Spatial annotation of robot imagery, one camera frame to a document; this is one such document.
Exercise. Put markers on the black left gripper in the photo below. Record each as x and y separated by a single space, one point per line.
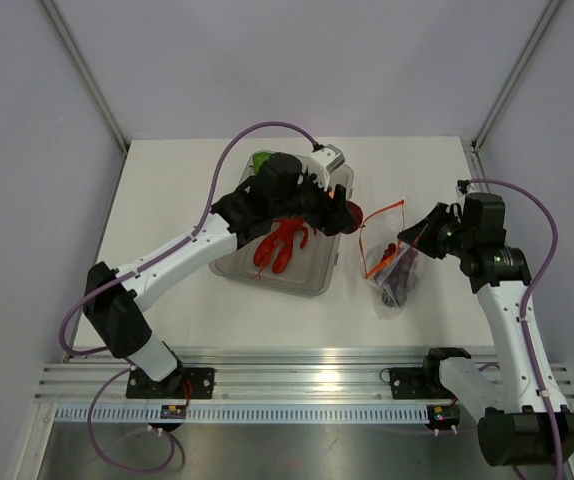
327 208

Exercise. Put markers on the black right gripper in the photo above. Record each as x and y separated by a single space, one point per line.
421 235

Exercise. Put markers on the dark red passion fruit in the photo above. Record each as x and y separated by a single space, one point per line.
354 218

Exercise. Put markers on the purple grape bunch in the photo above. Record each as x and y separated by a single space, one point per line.
398 278

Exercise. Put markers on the clear zip top bag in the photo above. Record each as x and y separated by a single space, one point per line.
377 243

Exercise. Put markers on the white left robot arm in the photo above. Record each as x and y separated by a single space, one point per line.
118 298

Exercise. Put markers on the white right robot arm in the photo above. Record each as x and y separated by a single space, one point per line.
526 420

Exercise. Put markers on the red plastic lobster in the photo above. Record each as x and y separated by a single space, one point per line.
276 249

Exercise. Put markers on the clear grey plastic tray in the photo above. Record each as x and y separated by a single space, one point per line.
310 270

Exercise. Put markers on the green bell pepper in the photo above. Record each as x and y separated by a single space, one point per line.
258 159

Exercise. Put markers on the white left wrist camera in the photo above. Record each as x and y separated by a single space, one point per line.
323 162

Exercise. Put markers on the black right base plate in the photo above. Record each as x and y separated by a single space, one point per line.
415 384

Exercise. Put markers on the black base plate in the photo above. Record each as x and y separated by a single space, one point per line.
415 384
197 382

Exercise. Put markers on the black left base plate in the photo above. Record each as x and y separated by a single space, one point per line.
197 382

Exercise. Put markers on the right aluminium frame post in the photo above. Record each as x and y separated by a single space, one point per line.
518 70

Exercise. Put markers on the aluminium frame post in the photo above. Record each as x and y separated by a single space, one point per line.
518 70
76 56

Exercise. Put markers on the left aluminium frame post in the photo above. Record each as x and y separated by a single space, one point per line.
76 56

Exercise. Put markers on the aluminium mounting rail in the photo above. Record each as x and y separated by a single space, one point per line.
248 376

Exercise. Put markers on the white slotted cable duct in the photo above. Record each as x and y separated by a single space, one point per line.
246 414

